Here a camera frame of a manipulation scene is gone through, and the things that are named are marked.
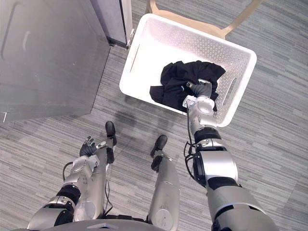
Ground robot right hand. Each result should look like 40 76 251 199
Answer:
185 79 213 99

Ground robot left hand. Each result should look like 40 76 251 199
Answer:
79 136 107 157

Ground black clothes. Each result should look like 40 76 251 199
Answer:
149 60 227 113

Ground white perforated laundry basket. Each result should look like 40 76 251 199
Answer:
119 13 257 128

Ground grey washing machine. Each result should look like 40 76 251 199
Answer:
0 0 111 124

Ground beige plastic chair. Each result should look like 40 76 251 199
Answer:
145 0 263 40

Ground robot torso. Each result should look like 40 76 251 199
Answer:
36 218 167 231

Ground grey cabinet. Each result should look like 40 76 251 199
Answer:
90 0 133 50

